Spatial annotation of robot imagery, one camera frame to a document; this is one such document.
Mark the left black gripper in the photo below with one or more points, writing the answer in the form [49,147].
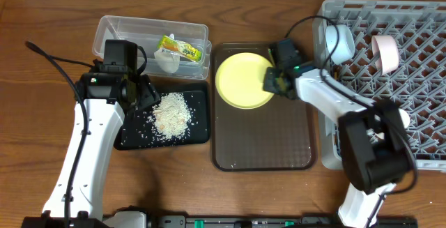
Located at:
[146,93]

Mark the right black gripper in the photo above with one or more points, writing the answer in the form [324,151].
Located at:
[275,82]

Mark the yellow plate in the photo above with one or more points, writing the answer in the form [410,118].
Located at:
[239,80]

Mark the white tissue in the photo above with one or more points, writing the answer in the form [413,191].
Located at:
[167,55]

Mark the green orange snack wrapper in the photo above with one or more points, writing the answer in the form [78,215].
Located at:
[180,48]

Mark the light blue bowl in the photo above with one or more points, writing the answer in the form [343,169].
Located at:
[339,41]

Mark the pink-white rice bowl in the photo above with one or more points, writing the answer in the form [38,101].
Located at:
[385,47]

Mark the pale green cup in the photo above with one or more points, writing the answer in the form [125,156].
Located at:
[405,119]

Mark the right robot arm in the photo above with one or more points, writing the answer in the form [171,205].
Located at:
[375,153]

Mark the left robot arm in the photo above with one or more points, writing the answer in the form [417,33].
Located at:
[80,186]

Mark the clear plastic waste bin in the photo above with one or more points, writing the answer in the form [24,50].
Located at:
[147,33]

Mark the grey dishwasher rack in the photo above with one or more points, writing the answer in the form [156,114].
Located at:
[417,85]

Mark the spilled rice pile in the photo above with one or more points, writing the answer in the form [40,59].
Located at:
[169,119]

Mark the black plastic tray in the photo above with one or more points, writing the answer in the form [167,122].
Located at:
[196,95]

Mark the brown serving tray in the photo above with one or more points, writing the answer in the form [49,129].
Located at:
[276,136]

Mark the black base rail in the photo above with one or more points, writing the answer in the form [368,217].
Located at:
[226,221]

